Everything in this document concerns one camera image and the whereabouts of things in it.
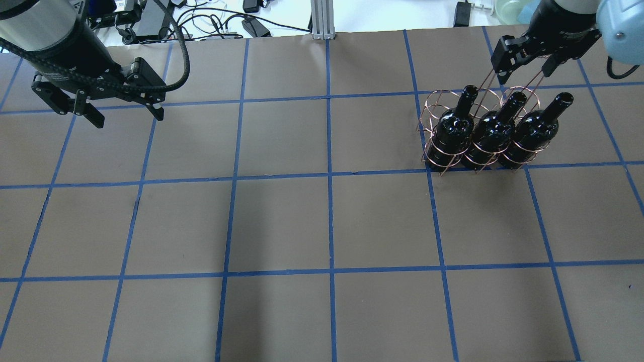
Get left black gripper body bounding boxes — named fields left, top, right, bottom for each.
left=31, top=23, right=167, bottom=116

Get copper wire wine rack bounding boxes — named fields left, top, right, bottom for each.
left=416, top=71, right=540, bottom=174

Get dark bottle in rack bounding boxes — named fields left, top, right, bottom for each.
left=498, top=92, right=574, bottom=170
left=426, top=85, right=478, bottom=172

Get small black power adapter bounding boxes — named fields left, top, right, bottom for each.
left=241, top=18, right=272, bottom=38

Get black power brick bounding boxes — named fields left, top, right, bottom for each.
left=133, top=1, right=170, bottom=43

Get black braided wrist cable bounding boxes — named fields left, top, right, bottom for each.
left=0, top=0, right=191, bottom=94

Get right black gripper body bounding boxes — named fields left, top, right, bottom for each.
left=491, top=3, right=601, bottom=73

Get dark glass wine bottle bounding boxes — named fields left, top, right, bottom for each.
left=460, top=92, right=527, bottom=171

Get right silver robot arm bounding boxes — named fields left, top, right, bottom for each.
left=491, top=1, right=643, bottom=85

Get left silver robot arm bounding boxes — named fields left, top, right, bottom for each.
left=1, top=1, right=166, bottom=128

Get aluminium frame post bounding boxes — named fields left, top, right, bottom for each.
left=310, top=0, right=336, bottom=40

